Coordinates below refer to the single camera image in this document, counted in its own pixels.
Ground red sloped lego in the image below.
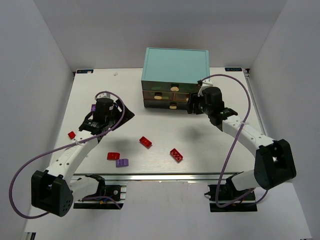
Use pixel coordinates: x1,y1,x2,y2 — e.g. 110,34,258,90
106,152,120,160

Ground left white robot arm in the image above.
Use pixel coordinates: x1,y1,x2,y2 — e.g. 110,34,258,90
31,98,135,217

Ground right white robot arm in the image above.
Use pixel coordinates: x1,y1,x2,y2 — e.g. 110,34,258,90
187,87,297,192

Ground purple long lego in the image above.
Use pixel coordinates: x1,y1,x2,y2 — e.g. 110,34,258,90
90,104,96,112

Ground small red lego left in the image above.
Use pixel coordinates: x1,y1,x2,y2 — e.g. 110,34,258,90
67,131,76,140

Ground teal drawer cabinet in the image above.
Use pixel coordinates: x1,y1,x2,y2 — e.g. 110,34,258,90
141,47,210,110

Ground right blue label sticker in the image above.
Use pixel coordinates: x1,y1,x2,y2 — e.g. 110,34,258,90
224,67,243,72

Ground blue label sticker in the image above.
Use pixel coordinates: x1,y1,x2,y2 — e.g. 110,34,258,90
76,69,94,74
224,67,243,72

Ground left blue label sticker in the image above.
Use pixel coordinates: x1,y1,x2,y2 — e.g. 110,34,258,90
76,69,94,74

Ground purple sloped lego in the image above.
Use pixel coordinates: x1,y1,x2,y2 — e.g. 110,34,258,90
115,158,129,168

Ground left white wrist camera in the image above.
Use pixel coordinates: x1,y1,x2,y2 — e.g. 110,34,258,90
94,92,111,100

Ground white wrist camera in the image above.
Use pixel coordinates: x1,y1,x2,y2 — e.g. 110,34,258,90
94,92,111,100
197,78,214,97

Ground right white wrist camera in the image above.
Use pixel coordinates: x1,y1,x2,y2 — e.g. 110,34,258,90
197,78,214,97

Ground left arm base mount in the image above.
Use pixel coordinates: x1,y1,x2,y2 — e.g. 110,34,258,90
69,174,127,210

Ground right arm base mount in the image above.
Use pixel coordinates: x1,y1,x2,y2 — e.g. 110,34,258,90
204,182,258,213

